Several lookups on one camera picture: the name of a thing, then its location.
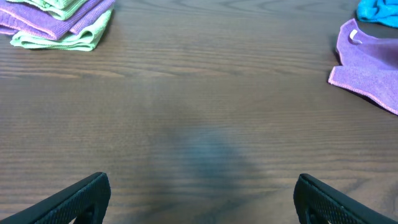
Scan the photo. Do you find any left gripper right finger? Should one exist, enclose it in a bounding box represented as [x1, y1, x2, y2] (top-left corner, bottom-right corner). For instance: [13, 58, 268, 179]
[293, 174, 397, 224]

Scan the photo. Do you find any crumpled blue cloth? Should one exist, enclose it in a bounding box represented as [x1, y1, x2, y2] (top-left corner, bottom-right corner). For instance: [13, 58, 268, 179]
[356, 0, 397, 28]

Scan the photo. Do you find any top green folded cloth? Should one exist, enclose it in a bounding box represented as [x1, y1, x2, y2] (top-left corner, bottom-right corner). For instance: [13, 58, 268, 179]
[7, 0, 87, 21]

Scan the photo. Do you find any purple folded cloth in stack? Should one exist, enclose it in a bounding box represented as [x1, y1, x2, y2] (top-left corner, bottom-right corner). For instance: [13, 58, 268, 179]
[1, 0, 114, 40]

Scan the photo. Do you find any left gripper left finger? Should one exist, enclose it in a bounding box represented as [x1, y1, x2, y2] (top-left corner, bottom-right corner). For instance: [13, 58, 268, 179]
[1, 172, 111, 224]

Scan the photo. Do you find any bottom green folded cloth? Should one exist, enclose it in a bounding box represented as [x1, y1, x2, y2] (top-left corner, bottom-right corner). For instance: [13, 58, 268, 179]
[10, 6, 113, 52]

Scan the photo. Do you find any green folded cloth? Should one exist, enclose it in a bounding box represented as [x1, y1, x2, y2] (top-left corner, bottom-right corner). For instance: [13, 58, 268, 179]
[10, 6, 113, 52]
[7, 0, 87, 21]

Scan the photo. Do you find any purple microfiber cloth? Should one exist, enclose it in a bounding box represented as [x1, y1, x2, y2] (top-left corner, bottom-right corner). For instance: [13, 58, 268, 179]
[328, 19, 397, 114]

